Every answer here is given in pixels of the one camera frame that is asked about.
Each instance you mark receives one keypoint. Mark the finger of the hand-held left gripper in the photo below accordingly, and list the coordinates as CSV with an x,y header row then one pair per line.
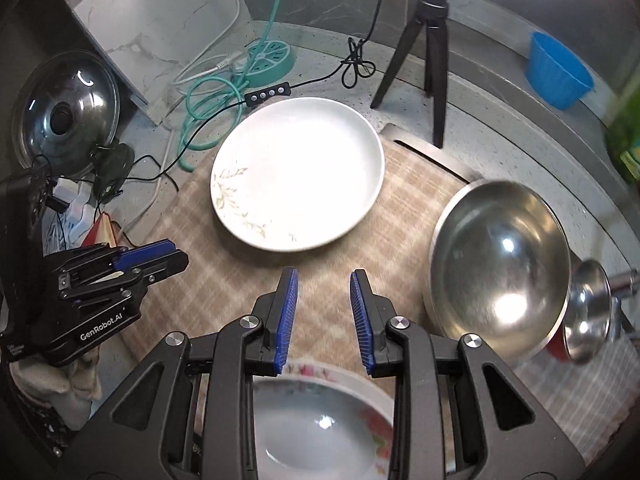
x,y
145,254
167,265

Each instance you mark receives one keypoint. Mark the dark suction mount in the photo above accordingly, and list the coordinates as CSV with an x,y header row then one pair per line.
x,y
116,165

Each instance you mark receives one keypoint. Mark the large steel bowl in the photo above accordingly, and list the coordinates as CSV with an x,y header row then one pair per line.
x,y
500,270

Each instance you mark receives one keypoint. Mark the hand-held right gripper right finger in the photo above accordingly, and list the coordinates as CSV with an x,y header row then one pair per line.
x,y
361,320

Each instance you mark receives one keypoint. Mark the blue plastic cup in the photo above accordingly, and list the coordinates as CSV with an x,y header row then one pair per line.
x,y
555,70

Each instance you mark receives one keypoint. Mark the red and white box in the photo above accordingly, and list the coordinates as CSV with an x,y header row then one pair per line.
x,y
102,230

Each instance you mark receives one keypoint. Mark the steel ladle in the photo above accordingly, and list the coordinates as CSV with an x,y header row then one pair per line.
x,y
587,310

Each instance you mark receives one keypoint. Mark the teal round disc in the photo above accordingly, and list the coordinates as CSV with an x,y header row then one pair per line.
x,y
272,62

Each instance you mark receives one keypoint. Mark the beige checked cloth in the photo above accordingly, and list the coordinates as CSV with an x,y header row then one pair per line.
x,y
400,220

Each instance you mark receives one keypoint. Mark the black mini tripod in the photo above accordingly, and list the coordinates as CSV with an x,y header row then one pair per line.
x,y
435,60

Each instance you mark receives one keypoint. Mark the white plastic bag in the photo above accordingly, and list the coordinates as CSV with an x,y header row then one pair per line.
x,y
75,225

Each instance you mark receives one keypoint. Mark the glass pot lid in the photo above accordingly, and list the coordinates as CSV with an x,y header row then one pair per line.
x,y
65,115

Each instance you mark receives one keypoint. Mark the green bottle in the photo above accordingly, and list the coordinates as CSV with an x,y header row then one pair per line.
x,y
625,150

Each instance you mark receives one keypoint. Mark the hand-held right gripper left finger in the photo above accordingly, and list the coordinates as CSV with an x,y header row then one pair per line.
x,y
287,320

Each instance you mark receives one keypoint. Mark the white plate with floral rim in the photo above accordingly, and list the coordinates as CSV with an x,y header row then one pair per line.
x,y
320,410

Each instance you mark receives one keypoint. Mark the white plate with leaf print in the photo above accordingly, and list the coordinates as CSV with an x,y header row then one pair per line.
x,y
300,170

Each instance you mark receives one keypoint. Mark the white plug adapter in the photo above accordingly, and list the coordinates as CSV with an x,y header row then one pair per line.
x,y
65,192

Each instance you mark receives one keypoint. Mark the person's left hand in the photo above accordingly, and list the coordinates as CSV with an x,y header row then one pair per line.
x,y
50,377

